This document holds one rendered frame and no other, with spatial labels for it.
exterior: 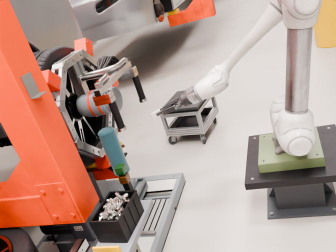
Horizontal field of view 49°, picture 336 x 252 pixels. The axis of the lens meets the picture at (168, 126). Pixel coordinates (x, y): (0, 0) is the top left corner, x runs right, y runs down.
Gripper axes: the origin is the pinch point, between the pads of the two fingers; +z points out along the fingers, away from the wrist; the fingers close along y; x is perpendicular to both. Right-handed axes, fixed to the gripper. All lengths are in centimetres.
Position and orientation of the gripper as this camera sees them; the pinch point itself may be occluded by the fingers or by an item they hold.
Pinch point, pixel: (156, 113)
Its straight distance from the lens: 195.1
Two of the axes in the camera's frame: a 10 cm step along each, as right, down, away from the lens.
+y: -1.6, 4.5, -8.8
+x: 5.2, 7.9, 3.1
